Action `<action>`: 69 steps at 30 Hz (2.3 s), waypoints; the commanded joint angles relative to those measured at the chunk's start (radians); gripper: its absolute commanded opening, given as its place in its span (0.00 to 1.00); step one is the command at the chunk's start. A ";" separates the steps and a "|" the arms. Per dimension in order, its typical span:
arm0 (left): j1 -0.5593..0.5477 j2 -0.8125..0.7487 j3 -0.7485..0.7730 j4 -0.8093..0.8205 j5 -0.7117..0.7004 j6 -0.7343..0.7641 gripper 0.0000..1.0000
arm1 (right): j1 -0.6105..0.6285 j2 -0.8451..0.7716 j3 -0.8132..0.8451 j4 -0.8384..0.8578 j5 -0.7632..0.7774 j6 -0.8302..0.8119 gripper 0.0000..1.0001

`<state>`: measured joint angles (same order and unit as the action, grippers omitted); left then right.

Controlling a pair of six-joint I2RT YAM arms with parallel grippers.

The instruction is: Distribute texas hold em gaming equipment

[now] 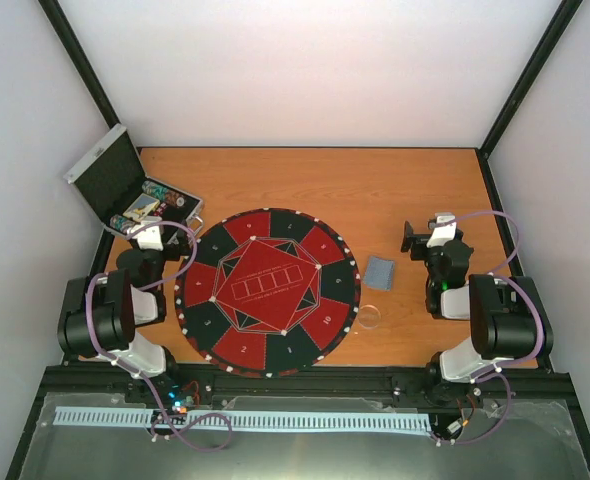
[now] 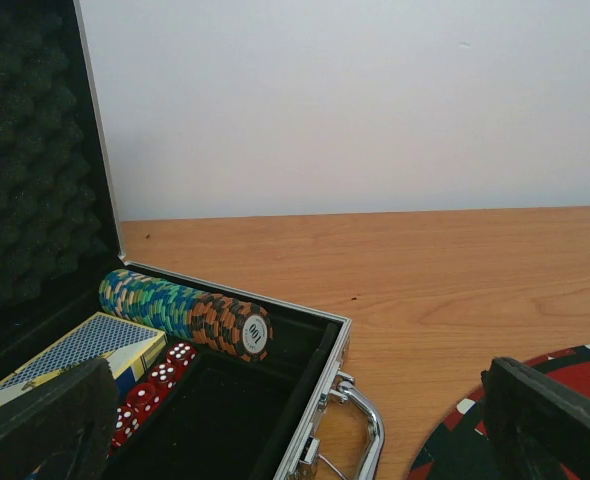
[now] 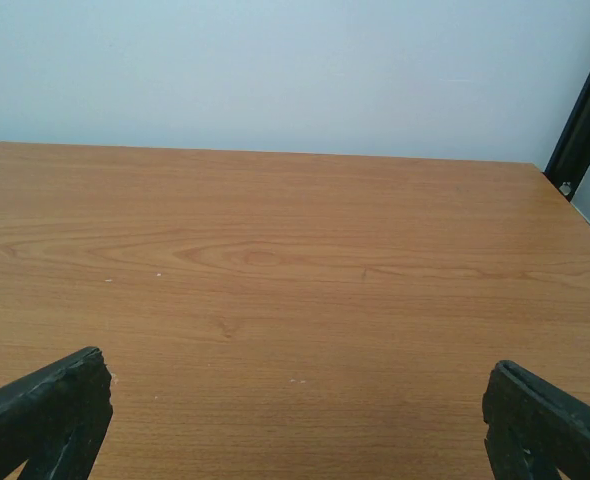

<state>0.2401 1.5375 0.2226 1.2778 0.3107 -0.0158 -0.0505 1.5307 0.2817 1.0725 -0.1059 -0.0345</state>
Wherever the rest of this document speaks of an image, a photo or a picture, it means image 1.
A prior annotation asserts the blue playing card deck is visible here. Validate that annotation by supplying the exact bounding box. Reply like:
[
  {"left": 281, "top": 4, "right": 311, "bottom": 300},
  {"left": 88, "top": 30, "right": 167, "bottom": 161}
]
[{"left": 364, "top": 256, "right": 395, "bottom": 291}]

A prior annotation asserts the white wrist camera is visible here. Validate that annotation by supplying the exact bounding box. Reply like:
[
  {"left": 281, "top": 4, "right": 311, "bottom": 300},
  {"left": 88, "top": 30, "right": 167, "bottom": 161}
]
[
  {"left": 426, "top": 212, "right": 463, "bottom": 248},
  {"left": 127, "top": 216, "right": 164, "bottom": 251}
]

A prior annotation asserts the light blue slotted cable duct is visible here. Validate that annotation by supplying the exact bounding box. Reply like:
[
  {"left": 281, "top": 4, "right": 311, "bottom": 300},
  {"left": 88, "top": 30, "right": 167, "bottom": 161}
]
[{"left": 52, "top": 406, "right": 431, "bottom": 436}]

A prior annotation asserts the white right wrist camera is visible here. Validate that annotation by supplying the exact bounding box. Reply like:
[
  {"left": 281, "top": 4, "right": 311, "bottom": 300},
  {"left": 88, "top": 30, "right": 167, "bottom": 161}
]
[{"left": 426, "top": 212, "right": 463, "bottom": 248}]

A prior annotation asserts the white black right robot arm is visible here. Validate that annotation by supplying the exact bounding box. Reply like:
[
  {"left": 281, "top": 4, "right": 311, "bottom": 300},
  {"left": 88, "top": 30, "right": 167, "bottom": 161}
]
[{"left": 401, "top": 214, "right": 554, "bottom": 384}]

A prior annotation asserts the card box in case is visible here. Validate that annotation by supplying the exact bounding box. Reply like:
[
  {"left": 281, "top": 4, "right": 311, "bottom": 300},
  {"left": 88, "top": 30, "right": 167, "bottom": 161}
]
[{"left": 123, "top": 193, "right": 160, "bottom": 222}]

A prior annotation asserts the black frame rail front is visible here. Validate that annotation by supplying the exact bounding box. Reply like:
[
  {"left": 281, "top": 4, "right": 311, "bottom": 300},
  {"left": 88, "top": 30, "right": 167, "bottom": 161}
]
[{"left": 39, "top": 364, "right": 576, "bottom": 406}]

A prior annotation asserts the poker chip row in case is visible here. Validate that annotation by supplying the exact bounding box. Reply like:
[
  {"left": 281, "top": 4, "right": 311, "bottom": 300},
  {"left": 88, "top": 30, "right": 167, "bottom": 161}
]
[{"left": 142, "top": 180, "right": 187, "bottom": 208}]

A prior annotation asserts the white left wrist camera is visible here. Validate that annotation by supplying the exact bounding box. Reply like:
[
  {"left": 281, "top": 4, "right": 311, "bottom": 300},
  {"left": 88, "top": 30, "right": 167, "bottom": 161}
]
[{"left": 127, "top": 216, "right": 164, "bottom": 251}]

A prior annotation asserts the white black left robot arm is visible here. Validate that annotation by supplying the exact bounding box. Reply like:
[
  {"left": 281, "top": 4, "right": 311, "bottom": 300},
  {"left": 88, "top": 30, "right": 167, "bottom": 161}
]
[{"left": 57, "top": 234, "right": 193, "bottom": 403}]

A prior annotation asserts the round red black poker mat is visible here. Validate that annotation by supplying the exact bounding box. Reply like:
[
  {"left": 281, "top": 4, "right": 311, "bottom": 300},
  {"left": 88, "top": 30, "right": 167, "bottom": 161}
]
[{"left": 174, "top": 208, "right": 361, "bottom": 378}]

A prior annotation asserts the clear dealer button disc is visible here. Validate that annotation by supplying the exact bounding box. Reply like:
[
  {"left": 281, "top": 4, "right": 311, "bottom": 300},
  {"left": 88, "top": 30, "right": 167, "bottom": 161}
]
[{"left": 356, "top": 305, "right": 381, "bottom": 330}]

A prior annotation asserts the aluminium poker chip case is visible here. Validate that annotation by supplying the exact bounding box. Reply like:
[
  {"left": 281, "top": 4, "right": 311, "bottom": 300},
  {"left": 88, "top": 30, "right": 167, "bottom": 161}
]
[{"left": 64, "top": 124, "right": 204, "bottom": 238}]

